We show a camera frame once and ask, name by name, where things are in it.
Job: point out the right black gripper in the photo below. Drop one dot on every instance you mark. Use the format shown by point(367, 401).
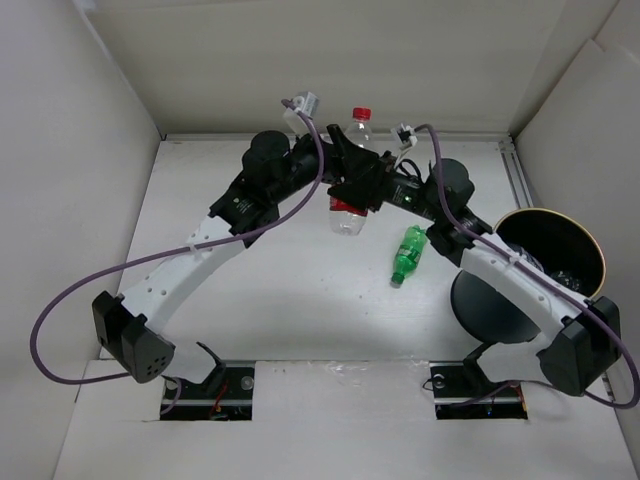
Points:
point(375, 190)

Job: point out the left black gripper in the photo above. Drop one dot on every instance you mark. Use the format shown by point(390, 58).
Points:
point(344, 160)

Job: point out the clear bottle red label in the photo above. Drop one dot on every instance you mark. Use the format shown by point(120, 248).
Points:
point(344, 219)

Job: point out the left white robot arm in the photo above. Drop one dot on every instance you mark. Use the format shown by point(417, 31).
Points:
point(129, 325)

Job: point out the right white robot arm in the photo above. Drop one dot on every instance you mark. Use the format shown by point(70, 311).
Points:
point(575, 342)

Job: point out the dark bin with gold rim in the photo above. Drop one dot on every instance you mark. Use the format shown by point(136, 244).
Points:
point(556, 245)

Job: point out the green plastic bottle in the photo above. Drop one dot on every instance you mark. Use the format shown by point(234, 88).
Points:
point(408, 255)

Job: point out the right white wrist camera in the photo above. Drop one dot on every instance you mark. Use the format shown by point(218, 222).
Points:
point(405, 139)

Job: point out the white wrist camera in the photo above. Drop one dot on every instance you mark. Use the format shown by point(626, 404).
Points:
point(304, 102)
point(405, 139)

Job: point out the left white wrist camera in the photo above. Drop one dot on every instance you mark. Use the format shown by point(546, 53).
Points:
point(304, 102)

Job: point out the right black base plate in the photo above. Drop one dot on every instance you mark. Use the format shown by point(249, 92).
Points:
point(459, 394)

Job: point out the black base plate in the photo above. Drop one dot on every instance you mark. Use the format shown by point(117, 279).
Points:
point(231, 401)
point(459, 394)

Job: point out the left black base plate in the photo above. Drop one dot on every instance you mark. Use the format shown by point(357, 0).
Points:
point(231, 401)

